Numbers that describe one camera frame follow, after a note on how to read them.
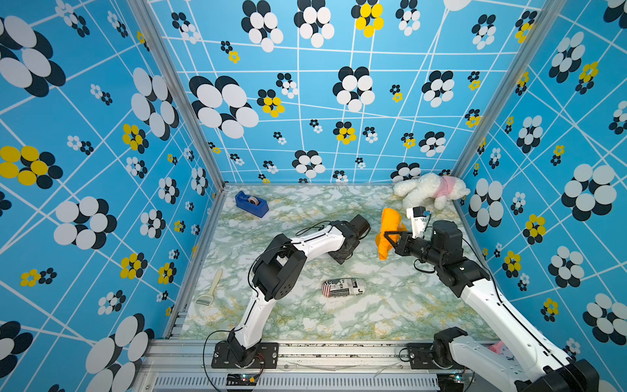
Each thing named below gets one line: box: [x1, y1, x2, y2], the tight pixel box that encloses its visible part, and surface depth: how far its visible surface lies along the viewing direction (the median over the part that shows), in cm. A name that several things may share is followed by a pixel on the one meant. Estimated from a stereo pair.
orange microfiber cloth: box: [375, 207, 408, 261], surface depth 75 cm
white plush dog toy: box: [393, 173, 472, 210], surface depth 110 cm
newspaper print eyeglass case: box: [321, 277, 367, 299], surface depth 86 cm
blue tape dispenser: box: [235, 190, 270, 219], surface depth 110 cm
